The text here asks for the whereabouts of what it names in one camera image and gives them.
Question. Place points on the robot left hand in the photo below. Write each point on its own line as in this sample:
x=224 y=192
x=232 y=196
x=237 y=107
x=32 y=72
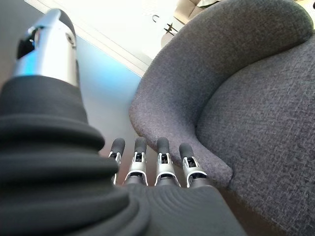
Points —
x=61 y=184

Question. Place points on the grey fabric armchair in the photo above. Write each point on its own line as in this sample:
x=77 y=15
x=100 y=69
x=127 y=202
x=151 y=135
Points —
x=246 y=98

